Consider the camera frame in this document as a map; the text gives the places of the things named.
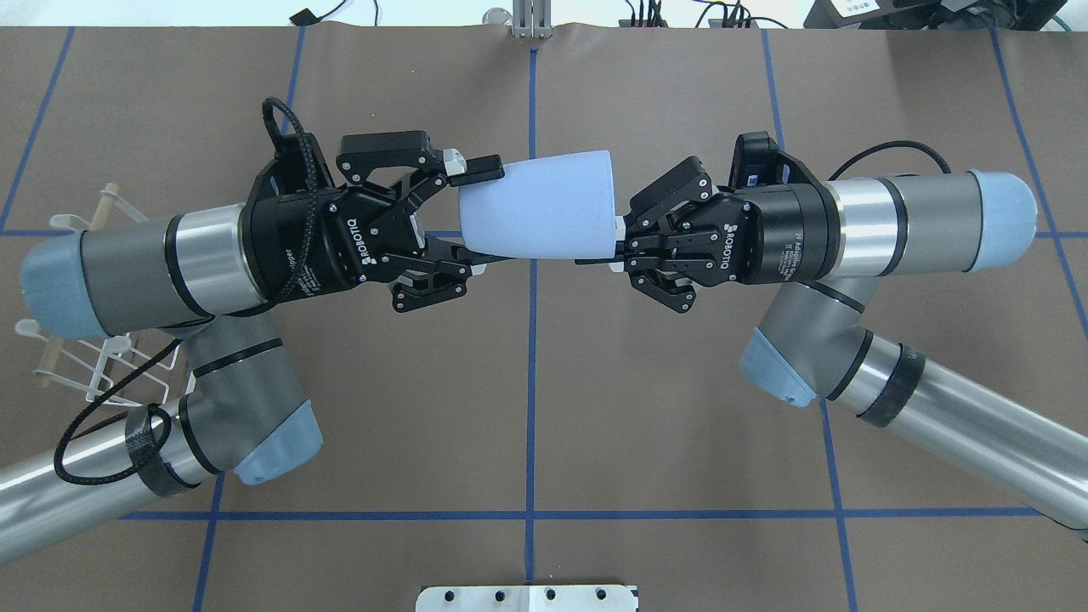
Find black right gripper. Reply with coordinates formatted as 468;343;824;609
574;156;841;314

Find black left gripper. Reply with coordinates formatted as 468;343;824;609
242;128;505;314

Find light blue cup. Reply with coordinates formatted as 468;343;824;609
459;150;617;260

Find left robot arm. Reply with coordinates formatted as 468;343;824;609
3;127;504;564

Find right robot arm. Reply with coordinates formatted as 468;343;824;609
603;152;1085;540

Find small black device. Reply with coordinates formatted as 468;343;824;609
289;8;321;27

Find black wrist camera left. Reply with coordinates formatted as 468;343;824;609
265;132;333;195

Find aluminium frame post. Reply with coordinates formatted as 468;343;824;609
510;0;554;40

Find white wire cup holder rack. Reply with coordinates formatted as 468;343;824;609
3;182;196;408

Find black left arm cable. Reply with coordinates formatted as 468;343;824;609
54;96;309;487

